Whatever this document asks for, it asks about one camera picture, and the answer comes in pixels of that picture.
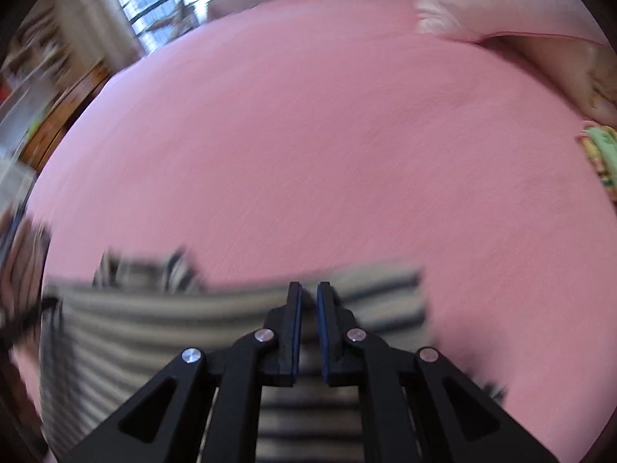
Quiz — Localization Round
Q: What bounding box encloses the cream quilt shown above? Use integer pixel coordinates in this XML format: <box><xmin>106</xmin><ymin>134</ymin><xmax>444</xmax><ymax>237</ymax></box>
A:
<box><xmin>496</xmin><ymin>34</ymin><xmax>617</xmax><ymax>127</ymax></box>

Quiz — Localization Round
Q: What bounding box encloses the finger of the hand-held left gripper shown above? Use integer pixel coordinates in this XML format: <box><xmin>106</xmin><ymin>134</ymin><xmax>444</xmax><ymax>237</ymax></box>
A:
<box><xmin>0</xmin><ymin>296</ymin><xmax>61</xmax><ymax>348</ymax></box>

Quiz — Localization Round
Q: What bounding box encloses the pink printed pillow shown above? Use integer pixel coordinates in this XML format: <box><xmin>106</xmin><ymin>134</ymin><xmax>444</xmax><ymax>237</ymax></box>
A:
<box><xmin>412</xmin><ymin>0</ymin><xmax>609</xmax><ymax>42</ymax></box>

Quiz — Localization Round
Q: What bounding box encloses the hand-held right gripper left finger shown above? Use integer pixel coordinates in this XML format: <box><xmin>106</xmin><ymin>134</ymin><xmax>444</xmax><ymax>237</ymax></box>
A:
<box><xmin>60</xmin><ymin>281</ymin><xmax>303</xmax><ymax>463</ymax></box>

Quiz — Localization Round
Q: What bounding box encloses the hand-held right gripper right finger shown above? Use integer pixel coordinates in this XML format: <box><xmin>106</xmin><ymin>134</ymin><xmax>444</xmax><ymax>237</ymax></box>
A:
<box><xmin>315</xmin><ymin>281</ymin><xmax>561</xmax><ymax>463</ymax></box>

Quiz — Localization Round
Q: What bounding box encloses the grey cream striped shirt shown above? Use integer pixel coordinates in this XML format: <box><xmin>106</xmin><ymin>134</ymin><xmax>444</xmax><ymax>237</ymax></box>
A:
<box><xmin>41</xmin><ymin>250</ymin><xmax>507</xmax><ymax>463</ymax></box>

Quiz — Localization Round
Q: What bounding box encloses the colourful patterned cloth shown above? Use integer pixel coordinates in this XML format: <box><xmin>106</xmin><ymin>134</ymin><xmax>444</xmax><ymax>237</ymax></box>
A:
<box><xmin>577</xmin><ymin>123</ymin><xmax>617</xmax><ymax>203</ymax></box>

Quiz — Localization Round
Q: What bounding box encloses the pink bed sheet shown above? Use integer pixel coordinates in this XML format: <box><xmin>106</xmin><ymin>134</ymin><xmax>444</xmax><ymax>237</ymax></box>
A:
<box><xmin>19</xmin><ymin>0</ymin><xmax>617</xmax><ymax>463</ymax></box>

